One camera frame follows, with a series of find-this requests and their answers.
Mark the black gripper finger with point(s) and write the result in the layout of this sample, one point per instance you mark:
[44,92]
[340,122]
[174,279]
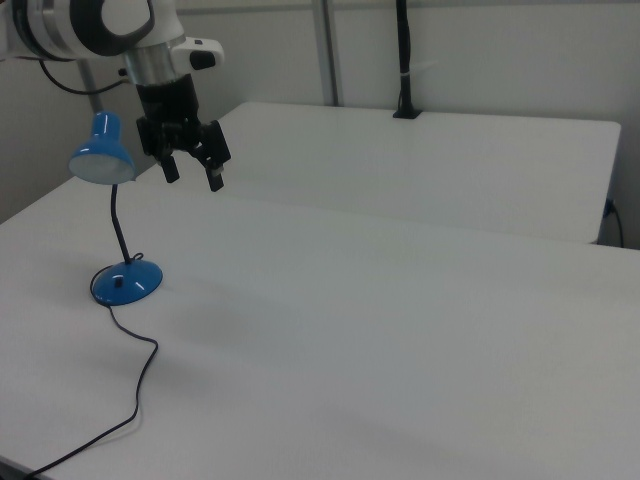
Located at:
[215,179]
[170,170]

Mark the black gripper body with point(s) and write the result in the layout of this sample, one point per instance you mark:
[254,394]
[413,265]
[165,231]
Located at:
[170,117]

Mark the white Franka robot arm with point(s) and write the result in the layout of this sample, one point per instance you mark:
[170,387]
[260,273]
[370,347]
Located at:
[75,25]

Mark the blue desk lamp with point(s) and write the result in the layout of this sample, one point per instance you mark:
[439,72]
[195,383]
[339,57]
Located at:
[107,200]

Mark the slim grey metal post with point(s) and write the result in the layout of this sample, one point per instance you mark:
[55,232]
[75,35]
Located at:
[89,85]

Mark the grey metal frame post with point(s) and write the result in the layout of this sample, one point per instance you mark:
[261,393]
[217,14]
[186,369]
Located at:
[329,50]

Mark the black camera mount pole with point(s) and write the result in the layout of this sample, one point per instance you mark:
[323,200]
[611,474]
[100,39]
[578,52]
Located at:
[406,57]

